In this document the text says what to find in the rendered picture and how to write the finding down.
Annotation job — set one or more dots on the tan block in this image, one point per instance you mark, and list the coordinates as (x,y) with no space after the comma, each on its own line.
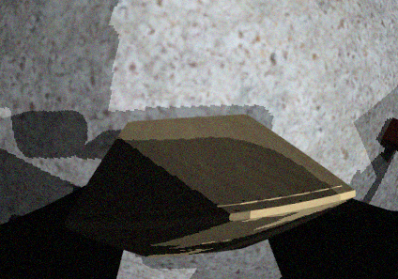
(198,185)

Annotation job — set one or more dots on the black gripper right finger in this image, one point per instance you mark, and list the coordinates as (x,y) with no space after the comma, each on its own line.
(353,241)

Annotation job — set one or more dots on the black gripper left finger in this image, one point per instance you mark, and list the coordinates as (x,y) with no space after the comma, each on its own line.
(39,246)

